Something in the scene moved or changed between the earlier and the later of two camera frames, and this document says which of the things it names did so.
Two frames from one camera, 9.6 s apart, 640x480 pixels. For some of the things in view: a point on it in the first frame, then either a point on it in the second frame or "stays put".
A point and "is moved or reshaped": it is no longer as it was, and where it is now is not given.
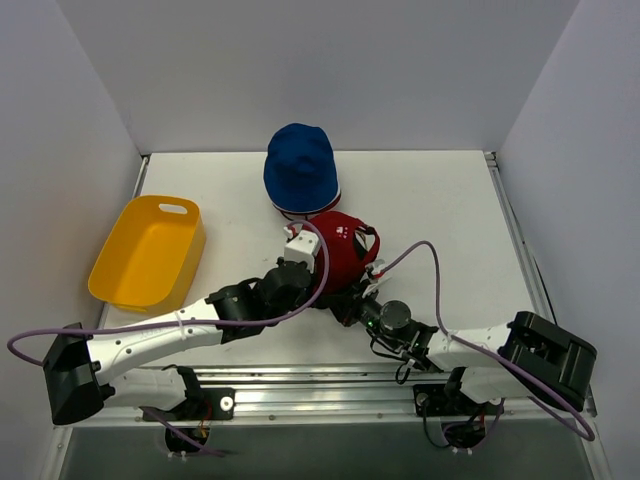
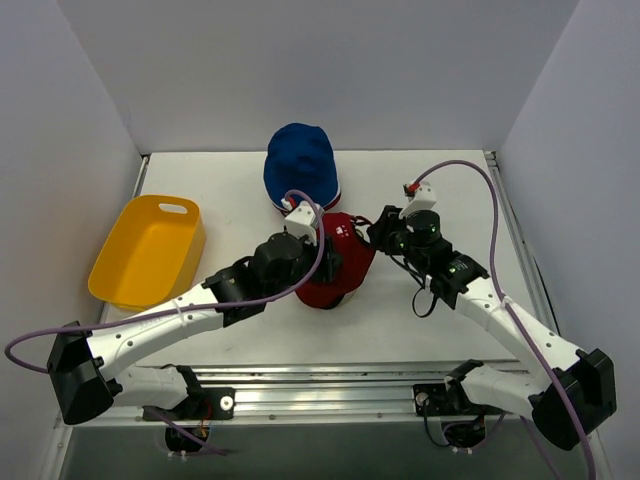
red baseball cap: [348, 257] stays put
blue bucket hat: [301, 170] stays put
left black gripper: [320, 301] to [329, 261]
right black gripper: [347, 308] to [382, 232]
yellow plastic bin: [149, 258] stays put
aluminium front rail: [312, 394] stays put
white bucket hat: [295, 215] is moved or reshaped
